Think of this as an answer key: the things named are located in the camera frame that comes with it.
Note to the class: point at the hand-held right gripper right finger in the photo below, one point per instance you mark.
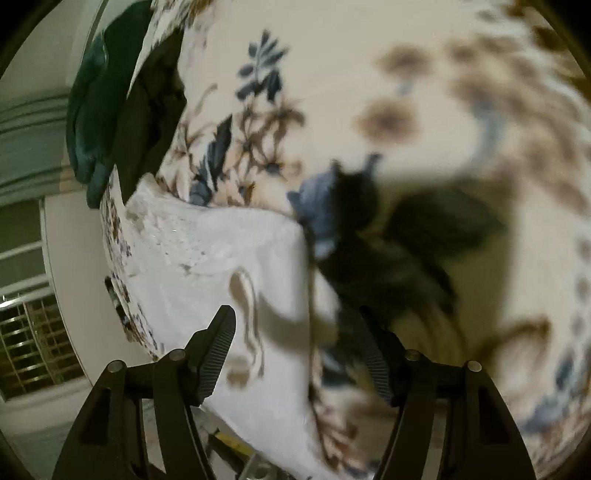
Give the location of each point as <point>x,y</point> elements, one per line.
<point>376,364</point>

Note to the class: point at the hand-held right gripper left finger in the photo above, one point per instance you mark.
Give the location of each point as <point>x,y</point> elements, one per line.
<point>216,357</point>

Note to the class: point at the white knit garment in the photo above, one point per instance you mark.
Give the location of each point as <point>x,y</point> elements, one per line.
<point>184,258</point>

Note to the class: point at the yellow and black object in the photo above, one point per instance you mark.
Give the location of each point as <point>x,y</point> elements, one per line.
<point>229,444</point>

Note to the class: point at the metal window grille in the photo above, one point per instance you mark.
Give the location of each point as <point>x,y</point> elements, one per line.
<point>37,350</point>

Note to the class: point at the black cloth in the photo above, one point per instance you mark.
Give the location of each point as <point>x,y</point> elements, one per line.
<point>147,120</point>

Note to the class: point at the dark green cloth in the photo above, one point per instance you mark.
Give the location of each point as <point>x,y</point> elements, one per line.
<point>90,115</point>

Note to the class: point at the striped grey curtain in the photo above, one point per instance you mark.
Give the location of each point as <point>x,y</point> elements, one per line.
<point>27,147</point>

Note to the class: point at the floral bed sheet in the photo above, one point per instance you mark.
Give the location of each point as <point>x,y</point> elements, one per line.
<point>351,60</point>

